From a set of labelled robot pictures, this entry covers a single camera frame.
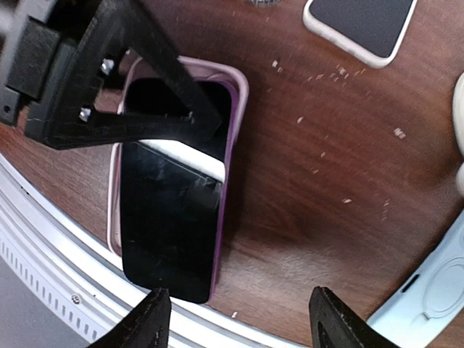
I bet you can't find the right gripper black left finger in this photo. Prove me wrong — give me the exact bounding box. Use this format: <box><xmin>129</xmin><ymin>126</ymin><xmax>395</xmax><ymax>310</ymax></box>
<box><xmin>88</xmin><ymin>289</ymin><xmax>171</xmax><ymax>348</ymax></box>

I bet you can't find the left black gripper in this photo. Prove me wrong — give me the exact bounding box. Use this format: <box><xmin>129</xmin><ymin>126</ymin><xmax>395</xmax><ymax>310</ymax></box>
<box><xmin>1</xmin><ymin>1</ymin><xmax>222</xmax><ymax>150</ymax></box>

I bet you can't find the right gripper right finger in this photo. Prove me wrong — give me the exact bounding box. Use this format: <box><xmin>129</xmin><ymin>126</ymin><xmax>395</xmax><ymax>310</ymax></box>
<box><xmin>309</xmin><ymin>286</ymin><xmax>396</xmax><ymax>348</ymax></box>

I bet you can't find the pink phone case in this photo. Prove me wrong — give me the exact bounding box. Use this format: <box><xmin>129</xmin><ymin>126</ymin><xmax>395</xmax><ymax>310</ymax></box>
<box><xmin>106</xmin><ymin>54</ymin><xmax>250</xmax><ymax>294</ymax></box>

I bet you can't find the black smartphone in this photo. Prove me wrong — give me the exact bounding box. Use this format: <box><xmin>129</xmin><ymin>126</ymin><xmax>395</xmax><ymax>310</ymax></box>
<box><xmin>311</xmin><ymin>0</ymin><xmax>414</xmax><ymax>59</ymax></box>

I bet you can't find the white phone case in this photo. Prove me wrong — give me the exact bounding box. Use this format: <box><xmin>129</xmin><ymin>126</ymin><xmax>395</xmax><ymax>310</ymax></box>
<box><xmin>302</xmin><ymin>0</ymin><xmax>419</xmax><ymax>70</ymax></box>

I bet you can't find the light blue phone case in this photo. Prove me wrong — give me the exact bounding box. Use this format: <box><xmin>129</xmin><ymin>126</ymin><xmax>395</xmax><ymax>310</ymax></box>
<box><xmin>367</xmin><ymin>215</ymin><xmax>463</xmax><ymax>347</ymax></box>

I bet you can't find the cream ceramic mug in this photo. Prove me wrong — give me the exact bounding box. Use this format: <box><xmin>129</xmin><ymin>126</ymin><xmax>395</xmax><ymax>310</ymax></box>
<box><xmin>451</xmin><ymin>72</ymin><xmax>464</xmax><ymax>204</ymax></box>

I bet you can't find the aluminium front rail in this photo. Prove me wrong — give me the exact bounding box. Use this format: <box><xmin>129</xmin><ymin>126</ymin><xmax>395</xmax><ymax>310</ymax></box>
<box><xmin>1</xmin><ymin>159</ymin><xmax>289</xmax><ymax>347</ymax></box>

